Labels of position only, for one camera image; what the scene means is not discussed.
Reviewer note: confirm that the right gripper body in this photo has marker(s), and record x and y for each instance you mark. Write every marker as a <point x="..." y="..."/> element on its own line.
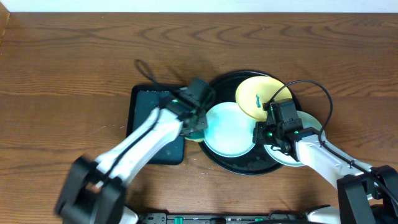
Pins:
<point x="267" y="134"/>

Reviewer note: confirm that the green yellow sponge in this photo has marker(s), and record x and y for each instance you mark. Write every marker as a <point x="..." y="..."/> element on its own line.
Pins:
<point x="197" y="136"/>

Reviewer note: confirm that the black rectangular water tray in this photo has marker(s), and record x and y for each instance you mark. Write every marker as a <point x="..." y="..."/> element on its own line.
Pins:
<point x="144" y="98"/>

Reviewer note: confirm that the black round tray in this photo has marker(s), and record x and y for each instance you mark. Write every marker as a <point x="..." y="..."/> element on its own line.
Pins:
<point x="257" y="161"/>

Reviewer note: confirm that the light green plate front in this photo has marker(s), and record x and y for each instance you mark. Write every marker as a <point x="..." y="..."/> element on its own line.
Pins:
<point x="230" y="130"/>

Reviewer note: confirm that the light green plate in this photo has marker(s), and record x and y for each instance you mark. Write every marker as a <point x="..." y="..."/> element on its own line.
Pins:
<point x="230" y="130"/>
<point x="308" y="121"/>

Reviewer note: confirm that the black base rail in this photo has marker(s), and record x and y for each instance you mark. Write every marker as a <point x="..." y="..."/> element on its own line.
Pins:
<point x="164" y="218"/>

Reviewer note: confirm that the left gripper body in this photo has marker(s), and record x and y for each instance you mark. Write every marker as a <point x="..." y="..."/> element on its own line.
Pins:
<point x="197" y="121"/>

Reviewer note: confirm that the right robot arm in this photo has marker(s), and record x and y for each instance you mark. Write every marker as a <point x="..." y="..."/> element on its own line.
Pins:
<point x="366" y="194"/>

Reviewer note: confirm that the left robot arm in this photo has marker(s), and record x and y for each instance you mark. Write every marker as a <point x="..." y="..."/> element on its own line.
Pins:
<point x="95" y="191"/>

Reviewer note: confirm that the yellow plate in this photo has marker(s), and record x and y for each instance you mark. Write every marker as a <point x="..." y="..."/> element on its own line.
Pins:
<point x="252" y="93"/>

